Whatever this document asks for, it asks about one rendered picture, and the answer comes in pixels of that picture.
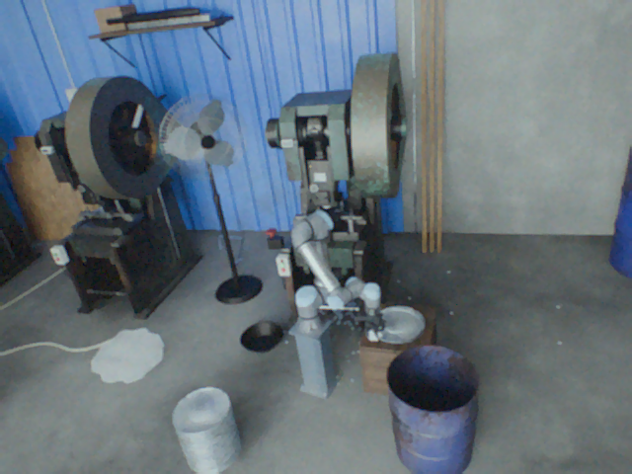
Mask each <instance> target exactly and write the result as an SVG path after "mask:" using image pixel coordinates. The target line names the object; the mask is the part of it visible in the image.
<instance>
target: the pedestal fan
mask: <svg viewBox="0 0 632 474"><path fill-rule="evenodd" d="M215 97H218V96H214V97H213V98H214V99H212V101H207V103H200V104H203V108H202V109H201V111H200V113H199V115H198V120H197V121H193V123H191V124H190V123H189V124H190V125H189V124H188V126H183V125H184V123H185V122H186V121H188V122H190V121H189V119H190V117H189V116H188V115H187V116H188V117H189V118H186V117H185V116H184V115H183V114H182V113H181V112H180V110H178V109H177V108H176V107H175V106H176V105H177V104H179V103H180V102H181V101H180V102H179V103H177V104H176V105H175V106H174V107H175V108H176V109H177V110H178V112H180V113H181V114H182V115H183V116H184V117H185V118H186V119H187V120H185V122H184V123H182V126H180V127H177V128H176V129H174V130H173V131H172V133H170V132H169V134H168V130H161V129H160V133H161V131H163V132H164V131H167V132H166V133H167V134H165V135H167V136H168V135H169V139H168V138H166V139H167V142H164V143H163V145H164V149H165V152H166V154H167V153H170V154H171V155H172V154H173V155H172V157H173V158H174V156H176V157H177V158H179V159H182V160H186V162H187V160H194V158H196V159H197V156H198V158H199V154H200V150H201V149H202V152H201V153H202V155H203V157H204V158H203V157H202V158H201V156H202V155H201V154H200V155H201V156H200V158H199V160H200V163H199V164H203V163H201V160H202V159H203V161H204V160H205V164H206V168H207V169H206V171H198V170H197V171H196V172H195V173H194V172H191V173H194V174H196V173H197V172H208V174H204V173H202V174H199V175H208V176H209V179H206V176H204V179H198V178H196V179H195V180H210V183H211V187H212V190H213V195H212V197H213V200H214V202H215V206H216V210H217V214H218V218H219V222H220V226H221V230H222V234H223V238H224V242H225V246H226V251H227V254H228V258H229V262H230V266H231V270H232V274H233V277H231V278H229V279H227V280H226V281H224V282H223V283H222V284H221V285H220V286H219V287H218V289H217V290H216V292H215V298H216V299H217V300H218V301H219V302H220V303H223V304H227V305H237V304H241V303H245V302H248V301H250V300H252V299H253V298H255V297H256V296H257V295H259V293H260V292H261V290H262V288H263V285H262V283H261V281H260V280H258V279H257V278H255V277H253V276H238V271H237V265H238V263H237V265H236V263H235V259H234V255H233V251H232V247H231V243H230V239H229V235H228V231H227V226H226V222H225V218H224V214H223V210H222V205H221V201H220V200H221V198H220V194H219V193H218V192H217V188H216V184H215V181H214V173H212V169H211V164H212V168H213V167H214V166H213V165H215V167H216V166H217V167H218V166H220V167H222V166H225V168H228V167H230V166H231V165H232V164H235V162H234V160H232V159H233V156H234V153H235V151H237V150H235V151H234V148H233V145H232V144H231V143H236V142H233V141H232V142H231V138H232V139H233V137H231V135H230V140H227V141H230V142H227V141H225V140H226V138H227V139H229V138H228V136H227V137H226V135H227V134H226V133H232V132H230V130H231V129H232V128H231V129H230V130H229V128H230V127H231V126H230V127H229V128H228V127H227V126H226V124H227V123H226V122H225V121H224V120H226V119H225V116H226V114H225V111H224V110H227V111H228V110H229V109H226V108H225V106H223V108H225V109H223V108H222V105H221V104H222V103H223V102H222V101H219V100H218V99H217V100H216V99H215ZM218 98H220V97H218ZM209 102H211V103H209ZM204 104H208V105H206V106H205V105H204ZM223 105H224V103H223ZM174 107H173V108H174ZM173 108H172V109H173ZM172 109H171V110H172ZM171 110H170V111H171ZM227 111H226V112H227ZM183 112H185V110H183ZM228 112H229V111H228ZM230 112H231V111H230ZM230 112H229V114H231V113H230ZM185 113H186V112H185ZM168 114H169V112H168ZM197 114H198V111H197ZM197 114H195V115H197ZM169 115H170V114H169ZM175 115H176V114H175ZM193 115H194V114H193ZM195 115H194V116H195ZM166 116H167V115H166ZM170 116H171V115H170ZM177 116H178V117H179V118H180V115H177ZM231 116H232V117H233V119H236V117H237V116H236V117H234V115H232V114H231ZM191 117H193V116H191ZM227 117H228V116H227ZM165 118H166V117H165ZM173 118H174V119H175V120H176V119H177V118H175V116H173ZM173 118H172V119H173ZM166 119H167V118H166ZM172 119H171V121H172ZM227 119H228V118H227ZM175 120H174V121H175ZM228 120H229V119H228ZM171 121H170V123H171ZM174 121H172V123H171V128H173V127H172V125H173V123H174ZM223 122H225V123H226V124H224V123H223ZM170 123H169V125H170ZM167 124H168V122H167ZM185 124H186V123H185ZM223 125H224V126H223ZM227 125H228V124H227ZM221 126H222V128H223V127H224V128H223V130H224V129H225V128H227V129H228V131H229V132H226V129H225V130H224V131H225V133H224V134H225V135H224V136H225V137H224V138H225V139H222V138H220V137H219V135H218V133H215V132H217V130H221V129H220V127H221ZM225 126H226V127H225ZM171 128H170V131H171ZM223 130H222V131H223ZM222 131H221V132H222ZM213 133H215V134H217V135H218V136H217V135H216V137H217V139H216V137H214V135H212V134H213ZM218 137H219V139H218ZM221 139H222V140H221ZM165 152H164V153H163V152H162V154H163V156H164V154H165ZM238 152H239V151H237V153H238ZM237 153H236V156H237ZM170 157H171V156H170ZM172 157H171V158H172ZM237 157H239V156H237ZM171 158H170V159H171ZM177 158H176V159H177ZM174 159H175V158H174ZM174 159H173V160H174ZM176 159H175V161H176V164H177V163H178V164H179V165H180V166H181V164H182V163H181V164H180V163H179V161H177V160H176ZM194 161H195V160H194ZM194 161H193V162H194ZM193 162H192V163H193ZM196 162H197V164H198V161H195V163H196ZM192 163H191V164H192ZM237 163H238V162H237ZM237 163H236V164H237ZM191 164H190V165H191ZM236 164H235V165H236ZM179 165H178V166H179ZM188 165H189V164H188ZM190 165H189V166H190ZM235 165H234V166H235ZM182 166H183V165H182ZM182 166H181V167H182ZM184 166H185V164H184ZM184 166H183V167H184ZM189 166H187V168H186V167H185V168H186V169H185V168H184V169H185V170H187V169H188V167H189ZM191 166H192V165H191ZM234 166H233V167H234ZM183 167H182V169H183ZM231 167H232V166H231ZM233 167H232V168H233ZM225 168H223V169H222V170H224V169H225ZM232 168H231V169H232ZM190 169H191V168H190ZM190 169H189V171H188V170H187V171H188V172H190ZM218 169H220V168H219V167H218ZM231 169H230V170H231ZM185 170H184V171H185ZM228 170H229V169H228ZM230 170H229V171H230ZM224 171H225V170H224ZM185 172H186V171H185ZM188 172H187V173H188ZM187 173H186V174H187ZM186 174H184V175H183V176H185V175H186ZM185 177H186V176H185Z"/></svg>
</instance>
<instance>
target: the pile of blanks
mask: <svg viewBox="0 0 632 474"><path fill-rule="evenodd" d="M229 404H230V402H229ZM174 428H175V427H174ZM175 432H176V435H177V437H178V439H179V441H180V445H181V447H182V449H183V452H184V454H185V456H186V459H187V461H188V464H189V466H190V467H191V468H192V469H193V470H194V471H195V472H196V473H199V474H215V473H218V472H221V471H223V470H225V469H226V468H228V467H229V466H230V465H231V464H232V463H233V462H234V461H235V460H236V459H237V457H238V455H239V454H238V453H240V450H241V439H240V436H239V432H238V429H237V425H236V422H235V418H234V415H233V412H232V408H231V404H230V405H229V410H228V413H227V415H226V417H225V418H224V419H223V420H222V422H221V423H218V425H217V426H216V427H214V428H213V429H211V430H209V431H207V432H204V433H201V434H184V433H182V432H180V431H178V430H177V429H176V428H175Z"/></svg>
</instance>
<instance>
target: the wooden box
mask: <svg viewBox="0 0 632 474"><path fill-rule="evenodd" d="M390 307H403V306H401V305H387V304H381V311H383V310H385V309H386V308H390ZM404 307H407V308H411V309H413V310H414V311H417V312H419V313H420V314H421V315H422V316H423V318H424V320H425V329H424V330H425V331H424V333H423V334H422V335H421V336H420V337H419V338H418V339H417V340H416V341H411V342H407V343H391V342H386V341H383V340H381V339H379V338H378V341H376V340H374V341H372V340H371V339H370V338H369V337H368V336H367V334H366V333H365V329H364V332H363V336H362V339H361V342H360V345H359V353H360V362H361V372H362V381H363V391H364V392H367V393H374V394H382V395H389V391H388V384H387V380H386V372H387V368H388V365H389V363H390V362H391V360H392V359H393V358H394V357H395V356H396V355H398V354H399V353H401V352H402V351H403V350H405V349H408V348H411V347H415V346H435V347H436V343H435V308H426V307H420V310H419V307H414V306H404Z"/></svg>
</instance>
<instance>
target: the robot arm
mask: <svg viewBox="0 0 632 474"><path fill-rule="evenodd" d="M332 228H333V223H332V220H331V218H330V217H329V215H328V214H327V213H326V212H324V211H321V210H319V211H316V212H313V213H312V214H310V215H309V216H307V217H304V218H302V219H300V220H298V221H297V222H296V223H295V224H294V225H293V227H292V232H291V238H292V243H293V246H294V248H295V249H296V251H298V252H301V254H302V255H303V257H304V258H305V260H306V261H307V263H308V264H309V266H310V269H311V271H312V272H313V274H314V275H315V276H316V277H315V278H314V286H313V287H312V286H308V287H306V286H305V287H303V288H301V289H300V290H299V291H298V292H297V294H296V304H297V308H298V313H299V318H298V323H297V325H298V330H299V331H300V332H301V333H304V334H315V333H317V332H319V331H321V330H322V329H323V327H324V320H323V318H322V316H321V315H320V314H319V307H321V306H323V305H324V304H326V303H328V305H329V307H330V308H331V309H333V310H337V309H339V308H341V307H343V306H344V305H346V304H347V303H349V302H351V301H352V300H354V299H355V298H357V297H360V298H362V299H363V300H365V309H366V312H359V313H357V315H356V316H355V319H356V320H358V321H366V322H365V333H366V334H367V336H368V337H369V338H370V339H371V340H372V341H374V340H376V341H378V338H377V337H376V336H380V337H382V334H381V333H380V331H383V330H384V329H385V328H386V329H387V323H386V321H385V320H383V319H382V318H383V317H384V314H383V313H381V292H380V287H379V285H378V284H376V283H369V284H367V283H365V282H363V281H362V280H361V279H359V278H356V277H351V278H350V279H349V280H348V281H347V284H346V286H345V287H343V288H341V286H340V284H339V282H338V280H337V279H336V278H335V277H334V276H333V274H332V273H331V266H330V258H329V251H328V244H327V239H328V238H329V231H330V230H331V229H332ZM385 323H386V327H385Z"/></svg>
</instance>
